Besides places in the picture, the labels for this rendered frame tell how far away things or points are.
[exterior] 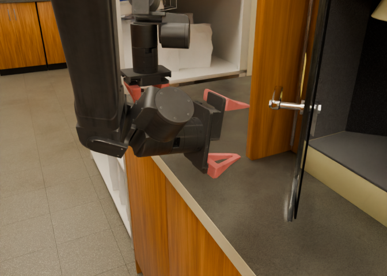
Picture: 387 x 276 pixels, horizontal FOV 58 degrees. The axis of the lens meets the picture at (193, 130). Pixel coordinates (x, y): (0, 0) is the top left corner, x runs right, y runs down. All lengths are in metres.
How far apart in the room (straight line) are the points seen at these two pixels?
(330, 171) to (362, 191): 0.09
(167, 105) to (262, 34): 0.41
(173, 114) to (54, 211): 2.00
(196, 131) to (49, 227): 1.83
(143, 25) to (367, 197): 0.58
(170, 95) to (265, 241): 0.36
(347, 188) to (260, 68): 0.33
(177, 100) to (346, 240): 0.44
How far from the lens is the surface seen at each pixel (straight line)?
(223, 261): 0.82
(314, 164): 0.90
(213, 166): 0.60
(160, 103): 0.46
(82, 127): 0.49
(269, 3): 0.82
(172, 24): 0.76
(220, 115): 0.56
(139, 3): 0.76
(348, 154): 0.88
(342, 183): 0.85
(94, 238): 2.15
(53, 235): 2.25
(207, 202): 0.78
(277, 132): 0.95
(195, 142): 0.55
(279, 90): 0.64
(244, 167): 0.91
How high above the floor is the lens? 1.41
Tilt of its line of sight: 26 degrees down
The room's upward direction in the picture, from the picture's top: straight up
